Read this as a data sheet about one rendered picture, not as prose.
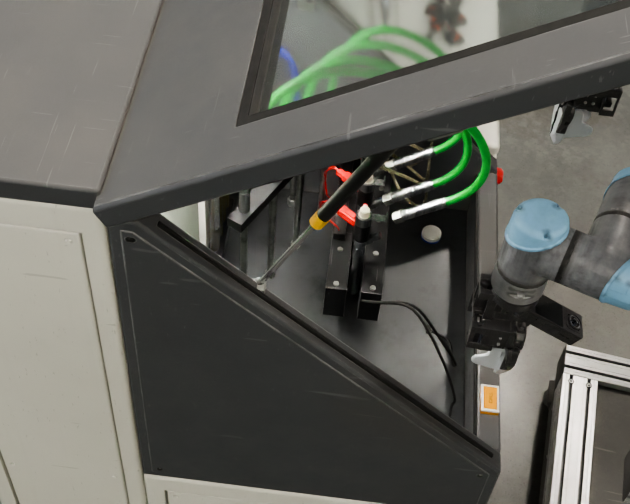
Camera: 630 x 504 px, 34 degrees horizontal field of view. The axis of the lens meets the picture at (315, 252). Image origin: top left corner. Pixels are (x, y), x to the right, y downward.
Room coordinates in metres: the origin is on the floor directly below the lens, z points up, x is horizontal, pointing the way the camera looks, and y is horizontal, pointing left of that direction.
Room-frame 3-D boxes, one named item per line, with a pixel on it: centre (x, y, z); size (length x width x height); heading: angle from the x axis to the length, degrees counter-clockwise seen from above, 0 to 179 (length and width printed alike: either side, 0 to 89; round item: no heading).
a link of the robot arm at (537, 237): (0.90, -0.29, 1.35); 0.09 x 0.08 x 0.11; 68
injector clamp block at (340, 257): (1.25, -0.08, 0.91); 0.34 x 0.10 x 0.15; 178
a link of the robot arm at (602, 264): (0.88, -0.39, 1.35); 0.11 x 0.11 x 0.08; 68
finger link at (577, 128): (1.22, -0.39, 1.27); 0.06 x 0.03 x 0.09; 88
